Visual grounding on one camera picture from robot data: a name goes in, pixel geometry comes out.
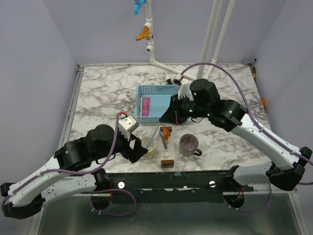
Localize orange clip on wall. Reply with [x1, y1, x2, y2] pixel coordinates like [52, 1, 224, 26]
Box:
[261, 98, 266, 109]

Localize pink toothbrush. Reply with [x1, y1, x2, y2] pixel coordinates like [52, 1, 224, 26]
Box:
[141, 97, 151, 117]

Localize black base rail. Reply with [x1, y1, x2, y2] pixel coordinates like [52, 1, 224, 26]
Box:
[50, 168, 255, 204]

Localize grey toothbrush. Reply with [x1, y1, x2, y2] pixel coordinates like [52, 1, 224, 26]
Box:
[159, 131, 168, 149]
[145, 123, 160, 149]

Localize blue tap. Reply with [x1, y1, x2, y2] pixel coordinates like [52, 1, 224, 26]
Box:
[134, 0, 146, 15]

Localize white diagonal pole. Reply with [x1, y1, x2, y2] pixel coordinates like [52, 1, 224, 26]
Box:
[196, 0, 223, 80]
[206, 0, 237, 80]

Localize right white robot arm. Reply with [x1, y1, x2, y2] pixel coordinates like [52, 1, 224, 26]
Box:
[159, 78, 312, 192]

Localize yellow ceramic mug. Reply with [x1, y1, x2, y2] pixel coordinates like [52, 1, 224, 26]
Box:
[141, 137, 156, 158]

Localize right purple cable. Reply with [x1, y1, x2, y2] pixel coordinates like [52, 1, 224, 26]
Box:
[179, 63, 313, 212]

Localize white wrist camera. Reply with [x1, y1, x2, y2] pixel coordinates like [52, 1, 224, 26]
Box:
[172, 74, 190, 100]
[118, 114, 139, 141]

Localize orange brass tap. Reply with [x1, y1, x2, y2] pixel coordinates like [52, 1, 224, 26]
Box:
[135, 26, 154, 41]

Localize purple plastic cup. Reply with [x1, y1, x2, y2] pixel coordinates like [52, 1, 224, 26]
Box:
[179, 134, 202, 157]

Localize white horizontal pipe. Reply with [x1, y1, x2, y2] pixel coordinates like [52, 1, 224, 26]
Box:
[150, 60, 196, 81]

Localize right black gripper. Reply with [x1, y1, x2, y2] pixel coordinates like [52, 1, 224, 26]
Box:
[159, 94, 210, 125]

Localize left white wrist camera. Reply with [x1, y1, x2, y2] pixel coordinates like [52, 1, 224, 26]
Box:
[118, 114, 139, 141]

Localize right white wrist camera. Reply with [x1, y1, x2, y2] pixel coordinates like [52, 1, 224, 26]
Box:
[172, 74, 190, 100]

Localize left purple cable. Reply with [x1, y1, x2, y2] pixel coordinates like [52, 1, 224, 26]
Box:
[1, 112, 137, 217]

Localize yellow tool in corner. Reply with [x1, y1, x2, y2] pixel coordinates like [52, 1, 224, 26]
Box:
[244, 58, 257, 80]

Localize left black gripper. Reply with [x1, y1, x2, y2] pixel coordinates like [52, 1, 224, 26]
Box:
[93, 127, 149, 163]

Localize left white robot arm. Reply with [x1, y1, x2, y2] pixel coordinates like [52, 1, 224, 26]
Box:
[0, 124, 148, 219]

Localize purple cable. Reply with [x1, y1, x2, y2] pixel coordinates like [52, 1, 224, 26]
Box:
[179, 63, 313, 212]
[1, 112, 137, 217]

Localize white vertical pipe with fittings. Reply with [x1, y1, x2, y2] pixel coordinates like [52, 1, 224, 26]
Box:
[144, 0, 155, 64]

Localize clear tray with brown ends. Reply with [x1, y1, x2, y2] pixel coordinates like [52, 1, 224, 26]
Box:
[159, 126, 175, 168]

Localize light blue plastic basket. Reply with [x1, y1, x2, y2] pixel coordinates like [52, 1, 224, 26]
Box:
[135, 84, 193, 125]

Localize orange toothpaste tube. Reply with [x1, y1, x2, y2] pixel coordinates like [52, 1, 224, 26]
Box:
[162, 126, 172, 142]

